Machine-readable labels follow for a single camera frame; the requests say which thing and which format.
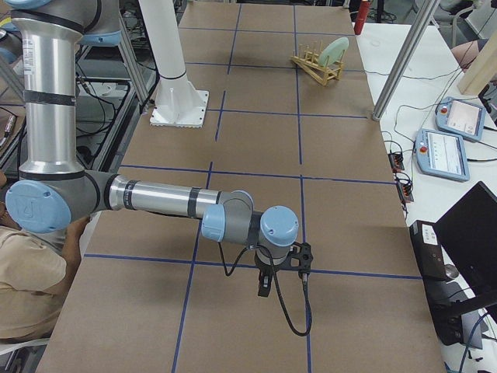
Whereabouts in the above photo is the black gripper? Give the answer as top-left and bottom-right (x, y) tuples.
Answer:
(255, 249), (294, 298)

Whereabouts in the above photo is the pale green plate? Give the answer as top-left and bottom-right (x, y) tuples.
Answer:
(318, 37), (349, 67)

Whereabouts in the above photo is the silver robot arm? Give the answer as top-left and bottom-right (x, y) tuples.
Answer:
(6, 1), (311, 297)

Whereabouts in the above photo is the wooden plate rack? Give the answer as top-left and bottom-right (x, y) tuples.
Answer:
(290, 43), (347, 86)

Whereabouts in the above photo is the orange connector block near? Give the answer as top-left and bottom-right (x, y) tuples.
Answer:
(394, 172), (414, 204)

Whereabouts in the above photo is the orange connector block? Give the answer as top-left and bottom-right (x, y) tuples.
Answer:
(387, 140), (405, 172)
(394, 172), (414, 204)

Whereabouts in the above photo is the black box device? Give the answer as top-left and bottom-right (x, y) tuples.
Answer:
(409, 220), (447, 281)

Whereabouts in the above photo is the orange connector block far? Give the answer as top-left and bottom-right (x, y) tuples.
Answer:
(387, 140), (405, 172)

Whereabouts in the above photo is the black laptop computer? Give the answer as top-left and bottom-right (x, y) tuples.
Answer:
(426, 181), (496, 349)

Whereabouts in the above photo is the near teach pendant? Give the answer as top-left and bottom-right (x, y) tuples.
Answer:
(415, 129), (470, 182)

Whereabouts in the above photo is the teach pendant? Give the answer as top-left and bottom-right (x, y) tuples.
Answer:
(415, 129), (470, 182)
(436, 96), (485, 142)

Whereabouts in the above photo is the person in beige shirt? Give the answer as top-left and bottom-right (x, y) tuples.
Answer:
(0, 170), (90, 343)

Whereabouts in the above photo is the far teach pendant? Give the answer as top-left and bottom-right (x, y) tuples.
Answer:
(436, 96), (485, 142)

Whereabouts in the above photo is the red cylinder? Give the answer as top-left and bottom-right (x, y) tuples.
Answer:
(354, 0), (370, 36)

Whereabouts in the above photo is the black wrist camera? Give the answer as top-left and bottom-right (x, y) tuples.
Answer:
(290, 242), (314, 279)

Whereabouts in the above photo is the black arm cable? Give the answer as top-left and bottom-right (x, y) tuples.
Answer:
(219, 240), (315, 337)

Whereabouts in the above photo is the white pedestal column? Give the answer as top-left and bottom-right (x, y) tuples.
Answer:
(139, 0), (209, 128)

